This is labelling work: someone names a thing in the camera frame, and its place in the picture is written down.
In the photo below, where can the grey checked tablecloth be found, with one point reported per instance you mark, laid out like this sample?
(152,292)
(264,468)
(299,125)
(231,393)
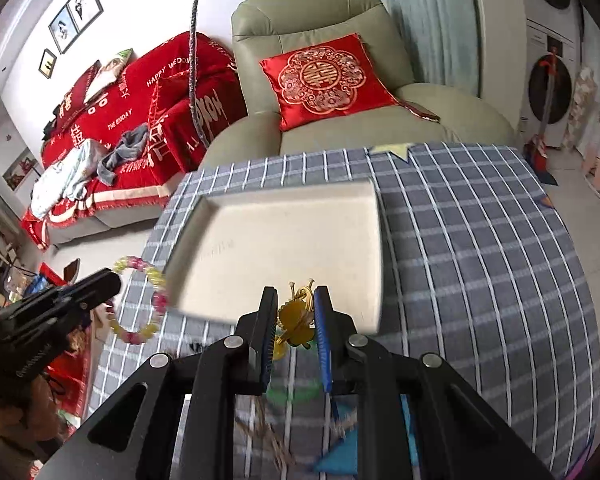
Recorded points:
(479,267)

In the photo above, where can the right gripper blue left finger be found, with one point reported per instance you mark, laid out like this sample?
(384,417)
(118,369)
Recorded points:
(255,356)

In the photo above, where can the red mop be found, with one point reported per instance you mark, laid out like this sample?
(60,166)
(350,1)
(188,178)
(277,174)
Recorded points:
(535,149)

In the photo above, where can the red pillow on sofa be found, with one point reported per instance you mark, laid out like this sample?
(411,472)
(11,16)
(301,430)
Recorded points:
(73,101)

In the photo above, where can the teal curtain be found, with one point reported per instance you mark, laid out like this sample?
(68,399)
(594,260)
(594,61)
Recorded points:
(443,40)

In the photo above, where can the teal jewelry tray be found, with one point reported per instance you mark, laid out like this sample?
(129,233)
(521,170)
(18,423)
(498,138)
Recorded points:
(234,245)

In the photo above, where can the white printed pillow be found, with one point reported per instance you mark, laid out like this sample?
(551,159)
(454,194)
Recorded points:
(108,74)

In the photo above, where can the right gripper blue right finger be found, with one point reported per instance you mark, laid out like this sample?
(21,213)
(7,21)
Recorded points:
(332,332)

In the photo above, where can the grey clothing on sofa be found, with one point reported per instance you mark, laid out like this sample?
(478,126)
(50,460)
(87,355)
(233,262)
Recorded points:
(129,148)

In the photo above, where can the lower white washing machine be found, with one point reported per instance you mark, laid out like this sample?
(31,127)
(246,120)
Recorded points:
(539,41)

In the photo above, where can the small lower picture frame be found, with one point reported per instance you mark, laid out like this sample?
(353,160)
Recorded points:
(47,63)

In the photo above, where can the white clothing on sofa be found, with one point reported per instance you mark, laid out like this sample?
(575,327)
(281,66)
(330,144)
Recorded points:
(67,178)

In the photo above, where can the green leather armchair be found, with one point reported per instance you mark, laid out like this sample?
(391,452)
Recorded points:
(425,113)

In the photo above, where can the yellow star sticker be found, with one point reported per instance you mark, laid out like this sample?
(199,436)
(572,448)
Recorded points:
(400,150)

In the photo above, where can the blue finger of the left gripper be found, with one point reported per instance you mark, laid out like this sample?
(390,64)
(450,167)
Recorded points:
(100,284)

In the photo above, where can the red embroidered cushion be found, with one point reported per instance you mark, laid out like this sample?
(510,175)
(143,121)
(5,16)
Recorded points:
(328,80)

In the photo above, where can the large black picture frame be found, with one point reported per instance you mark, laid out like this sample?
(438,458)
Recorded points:
(72,19)

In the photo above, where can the blue star sticker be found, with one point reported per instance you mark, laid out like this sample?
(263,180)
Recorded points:
(341,458)

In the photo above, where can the red covered sofa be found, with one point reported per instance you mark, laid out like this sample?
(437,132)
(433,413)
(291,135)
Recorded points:
(187,91)

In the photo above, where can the green translucent bangle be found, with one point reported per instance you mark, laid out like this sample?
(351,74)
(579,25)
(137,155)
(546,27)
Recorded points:
(301,390)

